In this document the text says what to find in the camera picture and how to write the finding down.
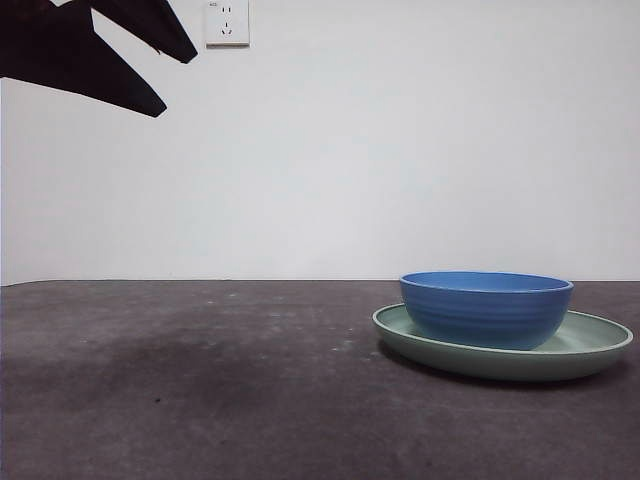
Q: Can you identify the blue ribbed bowl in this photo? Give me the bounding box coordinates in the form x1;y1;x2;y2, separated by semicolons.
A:
398;270;575;351

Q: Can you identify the green shallow plate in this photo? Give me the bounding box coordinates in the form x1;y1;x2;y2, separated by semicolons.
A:
371;302;635;384

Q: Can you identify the white wall socket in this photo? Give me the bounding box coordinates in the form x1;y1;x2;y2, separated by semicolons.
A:
205;0;251;50

